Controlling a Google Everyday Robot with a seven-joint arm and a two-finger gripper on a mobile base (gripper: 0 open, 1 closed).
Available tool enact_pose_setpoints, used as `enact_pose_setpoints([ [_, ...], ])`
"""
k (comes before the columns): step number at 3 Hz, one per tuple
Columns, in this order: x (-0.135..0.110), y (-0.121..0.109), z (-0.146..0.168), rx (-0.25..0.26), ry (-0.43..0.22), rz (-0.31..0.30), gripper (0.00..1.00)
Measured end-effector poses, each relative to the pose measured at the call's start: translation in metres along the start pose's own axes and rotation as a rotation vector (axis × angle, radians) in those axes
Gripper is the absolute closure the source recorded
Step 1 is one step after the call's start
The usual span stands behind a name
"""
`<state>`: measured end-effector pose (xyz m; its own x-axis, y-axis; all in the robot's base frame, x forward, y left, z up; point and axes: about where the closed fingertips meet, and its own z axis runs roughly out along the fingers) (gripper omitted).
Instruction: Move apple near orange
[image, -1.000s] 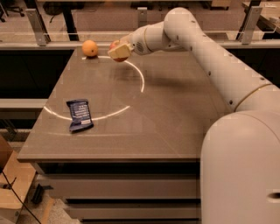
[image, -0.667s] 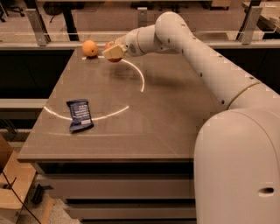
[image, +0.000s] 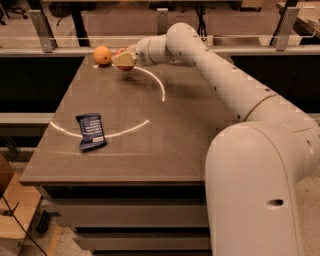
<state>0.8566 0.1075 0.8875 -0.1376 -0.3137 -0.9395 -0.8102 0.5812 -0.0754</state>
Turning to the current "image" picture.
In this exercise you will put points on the cardboard box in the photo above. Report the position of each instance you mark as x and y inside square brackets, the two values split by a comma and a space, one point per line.
[18, 205]

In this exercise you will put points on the red apple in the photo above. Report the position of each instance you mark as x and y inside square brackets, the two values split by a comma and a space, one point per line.
[122, 67]

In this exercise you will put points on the orange fruit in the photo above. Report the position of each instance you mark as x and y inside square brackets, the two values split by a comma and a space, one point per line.
[102, 55]

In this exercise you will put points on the black office chair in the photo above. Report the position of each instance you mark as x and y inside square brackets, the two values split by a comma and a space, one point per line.
[9, 6]

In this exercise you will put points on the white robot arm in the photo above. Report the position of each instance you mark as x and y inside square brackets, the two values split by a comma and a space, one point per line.
[252, 167]

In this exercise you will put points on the middle metal railing bracket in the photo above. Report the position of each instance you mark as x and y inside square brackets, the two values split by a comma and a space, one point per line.
[162, 20]

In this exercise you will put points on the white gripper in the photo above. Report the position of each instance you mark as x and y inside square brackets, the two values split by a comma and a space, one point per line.
[144, 52]

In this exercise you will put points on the left metal railing bracket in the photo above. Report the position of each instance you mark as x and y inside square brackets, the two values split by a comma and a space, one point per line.
[45, 35]

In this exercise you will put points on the metal railing bracket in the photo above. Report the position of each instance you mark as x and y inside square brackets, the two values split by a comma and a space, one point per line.
[286, 26]
[162, 20]
[45, 35]

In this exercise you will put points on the right metal railing bracket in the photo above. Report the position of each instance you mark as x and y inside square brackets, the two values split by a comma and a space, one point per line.
[286, 26]

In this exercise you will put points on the blue snack bar wrapper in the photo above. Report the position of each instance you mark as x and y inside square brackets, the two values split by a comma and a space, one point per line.
[91, 130]

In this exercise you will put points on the grey drawer cabinet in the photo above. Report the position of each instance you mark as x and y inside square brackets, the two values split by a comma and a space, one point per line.
[143, 193]

